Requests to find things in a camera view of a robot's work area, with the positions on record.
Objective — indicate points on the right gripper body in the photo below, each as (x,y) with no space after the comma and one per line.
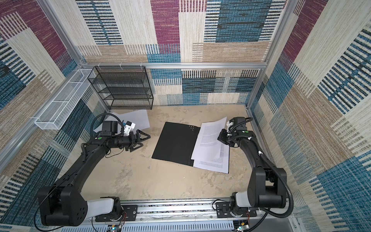
(226,137)

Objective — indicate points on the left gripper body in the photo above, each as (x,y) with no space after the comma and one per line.
(126,141)

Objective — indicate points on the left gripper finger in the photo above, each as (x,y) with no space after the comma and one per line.
(136,146)
(142,136)

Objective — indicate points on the orange black file folder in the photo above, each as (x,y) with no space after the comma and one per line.
(176,143)

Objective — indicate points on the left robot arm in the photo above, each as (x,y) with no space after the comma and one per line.
(62,203)

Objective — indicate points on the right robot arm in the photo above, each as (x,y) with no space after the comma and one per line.
(267,189)

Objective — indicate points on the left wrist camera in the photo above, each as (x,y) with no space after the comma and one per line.
(128,127)

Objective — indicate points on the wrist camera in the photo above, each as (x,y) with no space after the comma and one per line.
(128,127)
(236,121)

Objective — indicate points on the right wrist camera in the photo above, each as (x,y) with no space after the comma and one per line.
(236,121)

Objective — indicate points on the black wire mesh shelf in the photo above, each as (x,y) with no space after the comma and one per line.
(122,87)

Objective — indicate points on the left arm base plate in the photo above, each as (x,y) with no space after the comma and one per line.
(125,213)

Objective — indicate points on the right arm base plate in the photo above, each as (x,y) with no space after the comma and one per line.
(226,210)

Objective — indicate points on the white wire mesh basket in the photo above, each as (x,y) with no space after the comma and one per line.
(60,108)

